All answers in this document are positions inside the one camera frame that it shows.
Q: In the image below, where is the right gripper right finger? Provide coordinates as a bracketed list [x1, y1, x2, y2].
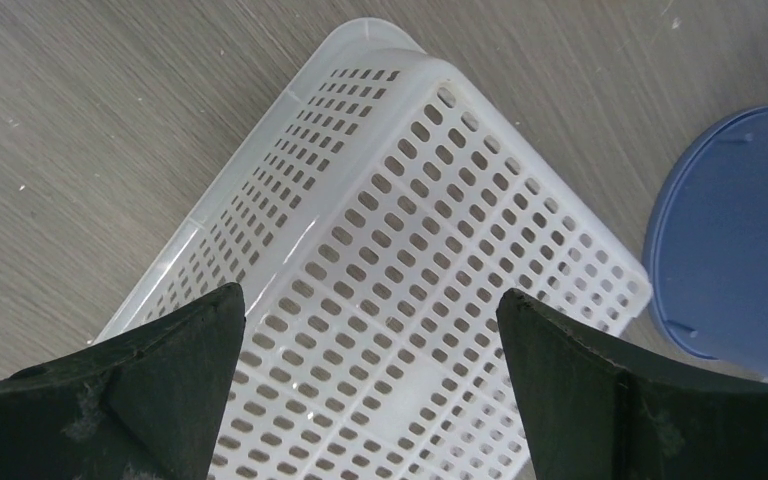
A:
[496, 288, 768, 479]

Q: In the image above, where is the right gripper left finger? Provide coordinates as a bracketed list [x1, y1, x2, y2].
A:
[0, 283, 246, 479]

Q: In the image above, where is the blue plastic bucket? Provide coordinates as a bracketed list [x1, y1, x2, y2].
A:
[642, 105, 768, 380]

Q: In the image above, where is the white plastic basket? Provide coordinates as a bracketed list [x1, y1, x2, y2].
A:
[100, 18, 652, 479]

